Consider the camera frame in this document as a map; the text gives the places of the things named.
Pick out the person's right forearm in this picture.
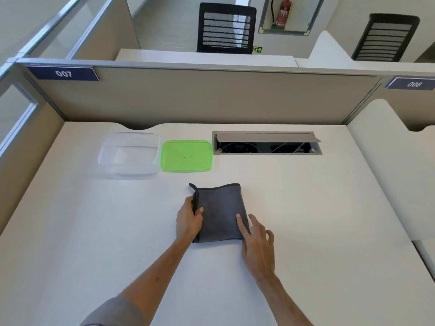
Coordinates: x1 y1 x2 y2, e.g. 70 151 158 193
254 273 314 326

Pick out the black mesh office chair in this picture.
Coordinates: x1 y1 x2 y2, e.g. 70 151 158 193
351 13 421 62
196 2 257 55

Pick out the blue desk number label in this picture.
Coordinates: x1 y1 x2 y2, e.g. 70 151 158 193
385 77 435 91
26 65 100 82

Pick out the glass side partition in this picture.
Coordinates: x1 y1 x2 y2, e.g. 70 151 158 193
0 0 116 156

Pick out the grey desk cable hatch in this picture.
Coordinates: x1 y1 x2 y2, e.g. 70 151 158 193
212 131 323 156

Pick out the green plastic lid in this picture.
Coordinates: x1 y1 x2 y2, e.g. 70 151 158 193
160 140 213 173

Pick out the beige desk partition panel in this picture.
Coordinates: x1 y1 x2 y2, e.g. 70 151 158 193
16 58 383 131

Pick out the person's left forearm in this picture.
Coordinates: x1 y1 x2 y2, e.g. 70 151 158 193
80 237 193 326

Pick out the fire extinguisher wall cabinet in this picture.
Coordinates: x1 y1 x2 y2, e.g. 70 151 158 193
259 0 326 36

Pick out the red fire extinguisher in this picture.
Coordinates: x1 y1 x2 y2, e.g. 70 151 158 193
271 0 297 29

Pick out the person's right hand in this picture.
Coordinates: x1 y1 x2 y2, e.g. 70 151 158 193
236 214 275 281

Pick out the grey microfibre cloth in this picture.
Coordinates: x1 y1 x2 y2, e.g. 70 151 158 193
189 183 251 243

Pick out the clear plastic container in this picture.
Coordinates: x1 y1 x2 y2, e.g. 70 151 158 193
98 132 160 177

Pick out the person's left hand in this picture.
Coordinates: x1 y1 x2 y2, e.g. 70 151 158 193
176 196 204 241

